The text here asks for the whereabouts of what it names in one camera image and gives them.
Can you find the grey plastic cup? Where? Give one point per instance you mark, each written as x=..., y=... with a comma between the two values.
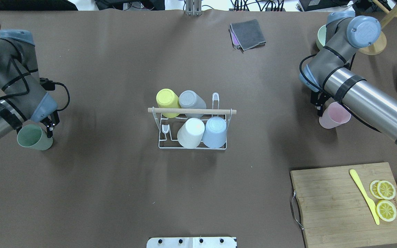
x=191, y=100

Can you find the white wire cup holder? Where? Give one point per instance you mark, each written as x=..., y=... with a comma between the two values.
x=170, y=120

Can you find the white plastic cup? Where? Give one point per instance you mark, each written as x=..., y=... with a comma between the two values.
x=191, y=133

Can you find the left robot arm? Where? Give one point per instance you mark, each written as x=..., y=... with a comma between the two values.
x=27, y=106

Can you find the light blue plastic cup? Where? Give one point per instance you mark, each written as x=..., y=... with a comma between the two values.
x=215, y=132

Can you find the white camera pole base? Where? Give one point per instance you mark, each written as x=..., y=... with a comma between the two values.
x=192, y=242

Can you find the grey folded cloth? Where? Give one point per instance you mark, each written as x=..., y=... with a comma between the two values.
x=246, y=35

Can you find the pink plastic cup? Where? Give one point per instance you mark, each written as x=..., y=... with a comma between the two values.
x=334, y=116

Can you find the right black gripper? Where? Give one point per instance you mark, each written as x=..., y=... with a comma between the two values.
x=318, y=101

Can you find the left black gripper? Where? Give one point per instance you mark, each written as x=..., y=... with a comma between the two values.
x=51, y=124

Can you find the yellow plastic cup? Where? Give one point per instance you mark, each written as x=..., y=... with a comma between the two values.
x=166, y=98

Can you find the green plastic cup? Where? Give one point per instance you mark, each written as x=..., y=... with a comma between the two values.
x=34, y=137

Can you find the aluminium frame post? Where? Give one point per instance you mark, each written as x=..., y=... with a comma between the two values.
x=193, y=7

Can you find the mint green bowl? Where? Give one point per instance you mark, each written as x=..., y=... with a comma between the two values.
x=321, y=37

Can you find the wooden cutting board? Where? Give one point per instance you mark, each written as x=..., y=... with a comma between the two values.
x=334, y=213

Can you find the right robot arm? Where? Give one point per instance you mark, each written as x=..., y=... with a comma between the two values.
x=330, y=71

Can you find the yellow plastic knife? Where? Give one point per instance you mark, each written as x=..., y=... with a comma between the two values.
x=370, y=203

